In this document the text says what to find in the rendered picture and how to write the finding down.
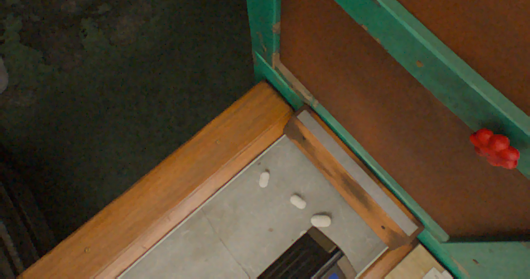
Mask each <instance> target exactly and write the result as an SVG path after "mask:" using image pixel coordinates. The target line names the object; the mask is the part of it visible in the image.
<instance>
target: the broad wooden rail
mask: <svg viewBox="0 0 530 279"><path fill-rule="evenodd" d="M294 112H295V110H294V108H293V107H292V106H291V105H290V104H289V103H288V102H287V101H286V100H285V99H284V98H283V97H282V96H281V94H280V93H279V92H278V91H277V90H276V89H275V88H274V87H273V86H272V85H271V84H270V83H269V81H268V80H267V79H262V80H261V81H260V82H259V83H258V84H256V85H254V86H253V87H252V88H251V89H250V90H249V91H248V92H247V93H246V94H244V95H242V96H241V97H240V98H239V99H238V100H237V101H236V102H235V103H233V104H231V105H230V106H229V107H228V108H227V109H226V110H224V111H223V112H222V113H221V114H219V115H218V117H216V118H215V119H214V120H212V121H211V122H210V123H209V124H207V125H206V126H205V127H203V128H202V129H201V130H200V131H198V132H197V133H196V134H195V135H194V136H193V137H191V138H190V139H189V140H188V141H187V142H185V143H184V144H183V145H182V146H181V147H179V148H177V149H176V150H175V151H174V152H172V154H170V155H169V157H167V158H166V159H164V160H163V161H162V162H160V163H159V164H158V165H157V166H155V167H154V168H153V169H152V170H151V171H150V172H148V173H147V174H146V175H145V176H143V177H142V178H141V179H140V180H138V181H137V182H136V183H135V184H133V185H132V186H131V187H130V188H128V189H127V190H125V191H124V192H123V193H122V194H121V195H120V196H119V197H118V198H117V199H115V200H114V201H113V202H111V203H110V204H109V205H108V206H106V207H105V208H104V209H102V210H101V211H100V212H99V213H98V214H96V215H95V216H94V217H93V218H91V219H90V220H89V221H87V222H86V223H85V224H84V225H82V226H81V227H80V228H78V229H77V230H76V231H75V232H74V233H72V234H71V235H70V236H69V237H67V238H66V239H65V240H63V241H62V242H61V243H59V244H58V245H57V246H56V247H54V248H52V249H51V250H50V252H49V253H47V254H46V255H45V256H43V257H42V258H41V259H40V260H38V261H37V262H35V263H33V264H32V266H31V267H30V268H27V269H26V270H25V271H24V272H23V273H21V274H20V276H19V277H17V278H15V279H117V278H118V277H120V276H121V275H122V274H123V273H124V272H125V271H127V270H128V269H129V268H130V267H131V266H132V265H133V264H134V263H135V262H137V261H138V260H139V259H140V258H141V257H142V256H143V255H144V254H146V253H147V252H149V251H150V250H151V249H152V248H153V247H155V246H156V245H157V244H158V243H159V242H160V241H161V240H162V239H163V238H165V237H166V236H167V235H168V234H169V233H170V232H171V231H172V230H173V229H174V228H176V227H177V226H178V225H179V224H180V223H182V222H183V221H184V220H185V219H188V217H189V216H190V215H191V214H193V213H194V212H195V211H196V210H197V209H198V208H199V207H200V206H201V205H202V204H203V203H205V202H206V201H207V200H209V199H210V198H211V197H212V196H213V195H215V194H216V192H217V191H218V190H221V189H222V188H223V187H224V186H226V185H227V184H228V182H229V181H231V180H232V179H233V178H234V177H236V176H237V175H238V174H239V173H240V172H241V171H242V170H243V169H244V168H246V167H247V166H249V164H251V163H252V162H253V161H254V160H255V159H257V158H258V157H259V156H260V155H262V154H263V153H264V152H265V151H266V150H267V149H268V148H269V147H270V146H271V145H273V144H274V143H275V142H277V141H278V140H279V139H280V137H282V136H283V135H285V134H284V133H283V132H282V130H283V128H284V126H285V125H286V124H287V123H288V121H289V120H290V118H291V115H292V114H294Z"/></svg>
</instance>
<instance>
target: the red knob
mask: <svg viewBox="0 0 530 279"><path fill-rule="evenodd" d="M469 140H470V142H472V144H474V145H475V152H476V153H477V154H478V155H479V156H485V157H486V158H487V161H488V162H489V163H490V164H492V165H494V166H502V167H503V168H506V169H513V168H514V167H515V166H517V165H518V161H517V160H518V158H519V157H520V153H519V151H518V150H517V149H516V148H515V147H513V146H510V145H509V143H510V142H511V141H510V139H509V138H507V137H505V136H504V135H500V134H496V135H494V134H493V133H492V132H491V131H490V130H489V129H487V128H481V129H479V130H478V131H477V132H474V133H472V134H470V136H469Z"/></svg>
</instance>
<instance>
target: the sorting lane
mask: <svg viewBox="0 0 530 279"><path fill-rule="evenodd" d="M264 171H266V172H268V173H269V175H270V177H269V180H268V184H267V186H266V187H264V188H262V187H260V184H259V181H260V175H261V173H262V172H264ZM292 195H297V196H299V197H300V198H302V199H303V200H304V201H305V202H306V207H305V208H304V209H299V208H298V207H296V206H295V205H294V204H292V202H291V197H292ZM315 214H317V215H324V216H329V218H330V225H329V226H328V227H317V228H318V229H319V230H320V231H322V232H323V233H324V234H325V235H327V236H328V237H329V238H330V239H332V240H333V242H334V243H335V244H337V245H338V246H339V247H340V248H341V250H342V251H343V252H344V253H345V255H346V256H347V257H348V259H349V260H350V262H351V264H352V266H353V267H354V270H355V271H356V272H357V277H356V278H355V279H357V278H358V277H359V276H360V274H361V273H362V272H363V271H364V270H365V269H366V268H368V267H369V266H370V265H372V264H373V262H374V261H375V260H376V259H377V258H378V257H379V256H380V255H381V254H382V253H384V252H385V251H386V250H387V249H388V247H387V246H386V245H385V243H384V242H383V240H382V239H381V238H380V237H379V236H378V235H377V234H376V233H375V232H374V231H373V230H372V229H371V228H370V227H369V226H368V225H367V224H366V223H365V222H364V221H363V220H362V219H361V218H360V216H359V215H358V214H357V213H356V212H355V211H354V208H353V207H352V206H350V205H349V204H348V203H347V201H346V200H345V199H344V198H343V197H342V196H341V195H340V193H339V192H338V191H337V190H336V189H335V187H334V186H333V185H332V184H331V183H330V182H329V181H328V180H327V179H326V178H325V177H324V175H323V174H322V173H321V172H320V171H319V170H318V169H317V168H316V167H315V166H314V165H313V164H312V162H311V161H310V160H309V159H308V158H307V157H306V156H305V155H304V154H303V153H302V152H301V150H300V149H299V148H298V147H297V146H296V145H295V144H294V143H293V142H292V141H291V139H290V138H289V137H288V136H287V135H283V136H282V137H280V139H279V140H278V141H277V142H275V143H274V144H273V145H271V146H270V147H269V148H268V149H267V150H266V151H265V152H264V153H263V154H262V155H260V156H259V157H258V158H257V159H255V160H254V161H253V162H252V163H251V164H249V166H247V167H246V168H244V169H243V170H242V171H241V172H240V173H239V174H238V175H237V176H236V177H234V178H233V179H232V180H231V181H229V182H228V184H227V185H226V186H224V187H223V188H222V189H221V190H218V191H217V192H216V194H215V195H213V196H212V197H211V198H210V199H209V200H207V201H206V202H205V203H203V204H202V205H201V206H200V207H199V208H198V209H197V210H196V211H195V212H194V213H193V214H191V215H190V216H189V217H188V219H185V220H184V221H183V222H182V223H180V224H179V225H178V226H177V227H176V228H174V229H173V230H172V231H171V232H170V233H169V234H168V235H167V236H166V237H165V238H163V239H162V240H161V241H160V242H159V243H158V244H157V245H156V246H155V247H153V248H152V249H151V250H150V251H149V252H147V253H146V254H144V255H143V256H142V257H141V258H140V259H139V260H138V261H137V262H135V263H134V264H133V265H132V266H131V267H130V268H129V269H128V270H127V271H125V272H124V273H123V274H122V275H121V276H120V277H118V278H117V279H256V278H257V277H258V275H259V274H261V273H262V272H263V271H264V270H265V269H266V268H267V267H268V266H270V265H271V264H272V262H273V261H274V260H275V259H277V258H279V257H280V256H281V255H282V254H283V252H284V251H286V250H287V249H288V248H289V247H290V246H291V245H292V244H293V243H294V242H295V241H296V240H297V239H298V238H299V236H300V232H301V231H302V230H307V229H308V228H311V227H312V226H314V225H313V224H312V223H311V218H312V216H314V215H315Z"/></svg>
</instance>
